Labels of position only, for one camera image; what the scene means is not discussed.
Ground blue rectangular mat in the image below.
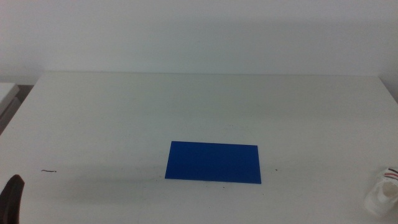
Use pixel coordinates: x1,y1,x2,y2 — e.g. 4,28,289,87
164,141,262,185

